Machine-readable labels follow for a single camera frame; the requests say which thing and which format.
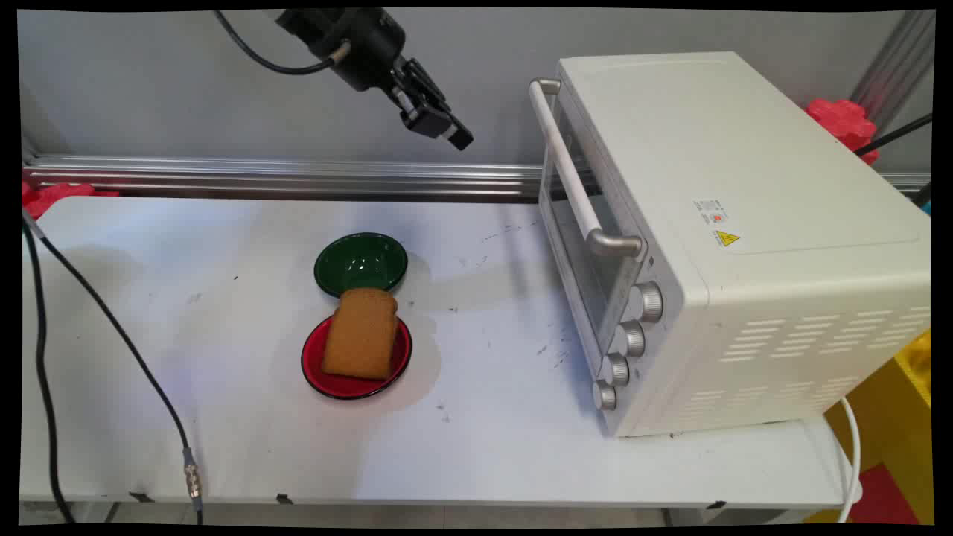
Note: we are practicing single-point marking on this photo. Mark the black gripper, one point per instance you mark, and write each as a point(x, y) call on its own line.
point(365, 45)

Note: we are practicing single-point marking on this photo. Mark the green bowl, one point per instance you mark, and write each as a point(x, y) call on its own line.
point(360, 262)

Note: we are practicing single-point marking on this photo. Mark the brown bread slice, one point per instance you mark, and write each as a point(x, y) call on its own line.
point(361, 335)

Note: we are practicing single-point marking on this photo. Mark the red plate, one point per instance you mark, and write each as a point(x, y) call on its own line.
point(350, 383)

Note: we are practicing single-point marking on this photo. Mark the silver oven knob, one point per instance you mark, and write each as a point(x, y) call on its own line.
point(604, 395)
point(630, 339)
point(647, 301)
point(616, 369)

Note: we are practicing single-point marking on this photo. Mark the yellow warning sticker label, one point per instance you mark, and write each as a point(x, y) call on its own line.
point(718, 219)

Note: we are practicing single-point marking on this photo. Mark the white toaster oven body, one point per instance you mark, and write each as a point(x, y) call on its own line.
point(744, 223)

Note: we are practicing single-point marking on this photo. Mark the flat red plastic part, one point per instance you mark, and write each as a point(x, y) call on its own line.
point(52, 195)

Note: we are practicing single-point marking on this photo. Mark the large red plastic part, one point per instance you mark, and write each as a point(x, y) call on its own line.
point(845, 123)

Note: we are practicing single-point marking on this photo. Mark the thin black rod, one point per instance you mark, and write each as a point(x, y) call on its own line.
point(893, 134)

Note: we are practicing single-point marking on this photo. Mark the yellow block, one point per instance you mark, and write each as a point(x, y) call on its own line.
point(893, 402)

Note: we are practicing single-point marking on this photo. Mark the red floor block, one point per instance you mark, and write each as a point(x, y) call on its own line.
point(886, 495)

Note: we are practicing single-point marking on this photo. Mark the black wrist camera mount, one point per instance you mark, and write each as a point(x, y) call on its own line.
point(292, 21)

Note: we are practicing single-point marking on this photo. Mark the aluminium rail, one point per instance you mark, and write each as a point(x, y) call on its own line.
point(283, 177)

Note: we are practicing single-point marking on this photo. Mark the aluminium frame post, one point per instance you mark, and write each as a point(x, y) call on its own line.
point(893, 63)

